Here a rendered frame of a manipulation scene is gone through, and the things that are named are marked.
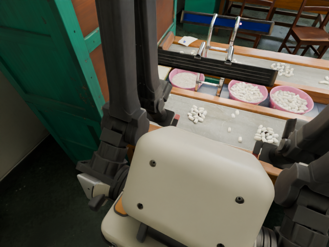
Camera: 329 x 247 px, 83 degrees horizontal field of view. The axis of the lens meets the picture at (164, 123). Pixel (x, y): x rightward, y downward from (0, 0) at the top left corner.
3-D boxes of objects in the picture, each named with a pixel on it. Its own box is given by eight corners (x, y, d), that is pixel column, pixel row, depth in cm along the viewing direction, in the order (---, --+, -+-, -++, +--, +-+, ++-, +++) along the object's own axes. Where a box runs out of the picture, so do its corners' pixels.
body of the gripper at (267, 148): (262, 142, 65) (270, 138, 58) (294, 153, 62) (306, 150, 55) (257, 160, 63) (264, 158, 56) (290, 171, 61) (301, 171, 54)
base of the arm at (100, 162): (73, 167, 44) (116, 188, 41) (84, 135, 44) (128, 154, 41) (95, 163, 52) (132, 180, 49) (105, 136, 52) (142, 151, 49)
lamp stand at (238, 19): (222, 86, 147) (240, 27, 112) (198, 80, 151) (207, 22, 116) (225, 72, 158) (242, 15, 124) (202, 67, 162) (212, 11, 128)
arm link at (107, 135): (97, 145, 45) (115, 153, 44) (110, 105, 45) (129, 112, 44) (116, 144, 54) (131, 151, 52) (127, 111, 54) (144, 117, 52)
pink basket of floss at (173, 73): (209, 92, 142) (211, 82, 134) (177, 102, 135) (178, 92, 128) (192, 73, 157) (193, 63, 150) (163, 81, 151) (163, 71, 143)
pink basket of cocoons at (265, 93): (268, 111, 129) (274, 102, 121) (230, 112, 128) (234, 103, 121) (254, 86, 146) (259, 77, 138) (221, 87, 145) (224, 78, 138)
